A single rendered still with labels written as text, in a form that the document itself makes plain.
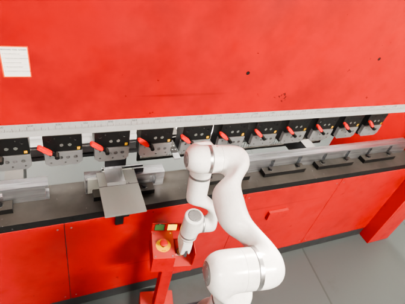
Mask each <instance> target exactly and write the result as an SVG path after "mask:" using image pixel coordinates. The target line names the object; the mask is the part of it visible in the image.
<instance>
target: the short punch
mask: <svg viewBox="0 0 405 304"><path fill-rule="evenodd" d="M126 159H127V158H125V159H122V160H110V161H104V169H112V168H123V167H125V166H126Z"/></svg>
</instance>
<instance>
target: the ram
mask: <svg viewBox="0 0 405 304"><path fill-rule="evenodd" d="M0 46H27V47H28V53H29V58H30V66H31V76H32V77H4V76H3V72H2V66H1V60H0V126H7V125H30V124H52V123H64V122H86V121H108V120H120V119H142V118H165V117H177V116H199V115H221V114H234V113H256V112H278V111H290V110H312V109H335V108H346V107H369V106H391V105H403V104H405V0H0ZM400 112H405V109H391V110H371V111H361V112H341V113H321V114H311V115H291V116H271V117H260V118H241V119H221V120H210V121H191V122H171V123H160V124H141V125H121V126H110V127H91V128H70V129H60V130H41V131H20V132H10V133H0V139H8V138H26V137H36V136H53V135H72V134H82V133H99V132H109V131H127V130H145V129H155V128H172V127H190V126H200V125H218V124H236V123H246V122H263V121H282V120H291V119H309V118H327V117H337V116H355V115H373V114H382V113H400Z"/></svg>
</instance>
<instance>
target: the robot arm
mask: <svg viewBox="0 0 405 304"><path fill-rule="evenodd" d="M184 165H185V167H186V169H187V170H189V179H188V184H187V192H186V200H187V202H188V203H189V204H192V205H194V206H198V207H202V208H204V209H207V210H208V213H207V215H203V213H202V212H201V211H200V210H198V209H195V208H191V209H189V210H187V211H186V213H185V215H184V218H183V222H182V225H181V228H180V232H179V235H178V248H179V251H178V254H179V255H183V257H186V255H187V254H189V253H190V251H191V248H192V244H193V241H194V240H196V237H197V235H198V234H199V233H204V232H212V231H214V230H215V229H216V226H217V223H218V221H219V223H220V225H221V227H222V228H223V229H224V230H225V231H226V232H227V233H228V234H229V235H231V236H232V237H233V238H235V239H237V240H238V241H239V242H240V243H241V244H242V245H243V246H244V247H241V248H233V249H223V250H217V251H215V252H213V253H211V254H209V255H208V257H206V259H205V261H204V263H203V266H202V273H203V276H204V281H205V283H206V286H207V288H208V290H209V291H210V293H211V296H210V297H206V298H205V299H202V300H201V301H200V302H198V303H197V304H251V301H252V297H253V291H262V290H270V289H272V288H275V287H277V286H279V284H281V282H282V281H283V279H284V275H285V266H284V262H283V258H282V257H281V254H280V252H279V251H278V250H277V248H276V246H275V245H274V244H273V243H272V242H271V241H270V240H269V238H268V237H267V236H266V235H265V234H264V233H263V232H262V231H261V230H260V229H259V228H258V227H257V226H256V224H255V223H254V222H253V220H252V219H251V217H250V215H249V213H248V210H247V208H246V204H245V200H244V197H243V193H242V189H241V183H242V179H243V177H244V175H245V174H246V172H247V171H248V168H249V165H250V159H249V156H248V153H247V152H246V151H245V150H244V149H243V148H241V147H239V146H235V145H213V144H212V143H211V142H210V141H201V142H196V143H193V144H191V145H190V146H189V147H188V148H187V150H186V151H185V154H184ZM211 174H223V175H224V176H225V177H224V178H223V179H222V180H221V181H220V182H219V183H218V184H217V185H216V186H215V188H214V190H213V194H212V199H211V198H210V197H208V196H207V193H208V190H209V184H210V178H211Z"/></svg>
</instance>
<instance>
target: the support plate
mask: <svg viewBox="0 0 405 304"><path fill-rule="evenodd" d="M123 174H124V178H125V180H126V183H128V182H129V183H132V184H126V185H117V186H107V182H106V178H105V173H96V178H97V181H98V186H99V187H103V186H107V187H103V188H99V192H100V196H101V201H102V207H103V210H104V216H105V218H111V217H118V216H122V215H129V214H136V213H141V212H146V211H147V209H146V206H145V202H144V200H143V197H142V193H141V190H140V187H139V183H136V182H138V181H137V177H136V173H135V171H134V169H127V170H123Z"/></svg>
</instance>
